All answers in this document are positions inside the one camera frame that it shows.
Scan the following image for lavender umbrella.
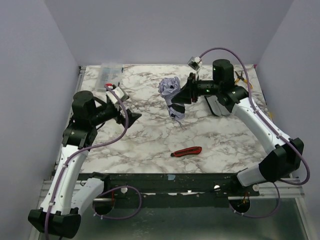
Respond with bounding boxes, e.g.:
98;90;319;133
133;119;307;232
158;76;186;129

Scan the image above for black grey umbrella case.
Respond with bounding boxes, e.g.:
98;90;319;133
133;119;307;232
204;95;230;117

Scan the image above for red black utility knife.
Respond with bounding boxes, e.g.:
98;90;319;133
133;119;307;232
170;146;202;158

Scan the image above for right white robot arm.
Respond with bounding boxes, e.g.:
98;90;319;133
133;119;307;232
172;59;304;187

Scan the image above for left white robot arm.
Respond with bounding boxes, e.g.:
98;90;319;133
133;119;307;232
28;83;141;239

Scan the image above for clear plastic parts box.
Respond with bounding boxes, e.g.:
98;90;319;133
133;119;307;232
94;63;124;92

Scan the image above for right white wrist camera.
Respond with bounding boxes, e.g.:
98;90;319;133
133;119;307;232
187;56;202;71

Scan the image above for yellow handled pliers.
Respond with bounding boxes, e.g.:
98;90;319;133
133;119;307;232
234;71;253;89

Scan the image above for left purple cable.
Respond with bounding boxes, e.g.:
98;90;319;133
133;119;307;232
44;83;143;240

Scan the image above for purple cable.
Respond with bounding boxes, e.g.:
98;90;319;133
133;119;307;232
44;83;143;240
198;47;311;219

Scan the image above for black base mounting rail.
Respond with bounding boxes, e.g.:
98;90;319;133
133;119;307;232
79;172;259;209

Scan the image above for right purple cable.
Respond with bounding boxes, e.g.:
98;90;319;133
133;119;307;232
198;47;311;219

